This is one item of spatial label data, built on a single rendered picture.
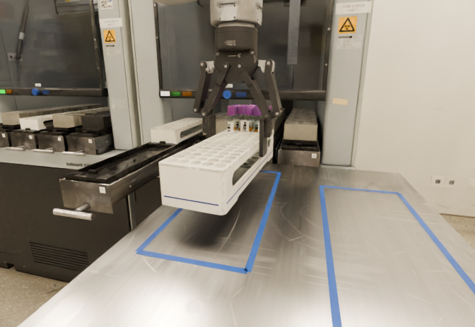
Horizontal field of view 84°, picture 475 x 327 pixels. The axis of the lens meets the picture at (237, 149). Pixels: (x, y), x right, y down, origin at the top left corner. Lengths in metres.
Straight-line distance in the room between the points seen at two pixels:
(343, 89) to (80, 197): 0.81
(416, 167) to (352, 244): 1.90
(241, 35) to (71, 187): 0.50
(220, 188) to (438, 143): 2.03
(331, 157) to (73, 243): 1.19
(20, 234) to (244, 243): 1.46
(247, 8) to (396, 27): 1.74
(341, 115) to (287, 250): 0.66
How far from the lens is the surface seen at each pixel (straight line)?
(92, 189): 0.68
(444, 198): 2.42
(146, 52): 1.12
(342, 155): 0.98
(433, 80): 2.20
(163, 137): 0.95
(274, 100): 0.47
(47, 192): 1.47
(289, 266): 0.34
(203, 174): 0.35
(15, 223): 1.72
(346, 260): 0.36
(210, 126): 0.52
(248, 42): 0.47
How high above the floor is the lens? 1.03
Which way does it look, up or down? 14 degrees down
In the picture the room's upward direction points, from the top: straight up
